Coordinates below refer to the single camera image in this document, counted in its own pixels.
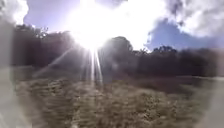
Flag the dry brown grass ground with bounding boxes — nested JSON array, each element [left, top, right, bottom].
[[13, 65, 224, 128]]

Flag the dark row of trees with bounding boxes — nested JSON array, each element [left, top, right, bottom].
[[11, 23, 224, 83]]

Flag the pale grey paved path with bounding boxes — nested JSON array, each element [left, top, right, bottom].
[[192, 77, 224, 128]]

